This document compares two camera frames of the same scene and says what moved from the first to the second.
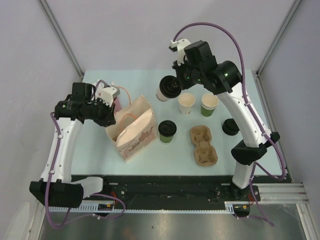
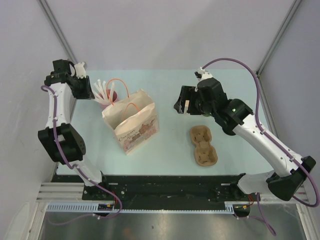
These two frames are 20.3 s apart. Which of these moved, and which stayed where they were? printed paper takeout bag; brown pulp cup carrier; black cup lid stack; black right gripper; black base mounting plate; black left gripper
Moved: black left gripper; printed paper takeout bag; black right gripper
Stayed: brown pulp cup carrier; black cup lid stack; black base mounting plate
